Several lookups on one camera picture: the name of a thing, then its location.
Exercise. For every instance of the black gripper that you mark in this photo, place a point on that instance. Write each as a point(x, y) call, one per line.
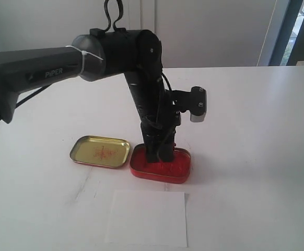
point(159, 119)

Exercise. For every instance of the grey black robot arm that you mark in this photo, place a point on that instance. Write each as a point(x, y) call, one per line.
point(136, 54)

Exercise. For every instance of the red ink pad tin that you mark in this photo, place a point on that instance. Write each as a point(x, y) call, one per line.
point(175, 172)

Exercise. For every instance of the gold tin lid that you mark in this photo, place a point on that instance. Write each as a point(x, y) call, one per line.
point(100, 151)

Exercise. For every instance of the white paper sheet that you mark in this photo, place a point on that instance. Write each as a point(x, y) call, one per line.
point(147, 218)

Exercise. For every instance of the white zip tie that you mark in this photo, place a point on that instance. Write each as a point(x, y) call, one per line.
point(84, 54)

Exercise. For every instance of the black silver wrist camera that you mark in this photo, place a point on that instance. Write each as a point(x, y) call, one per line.
point(194, 101)

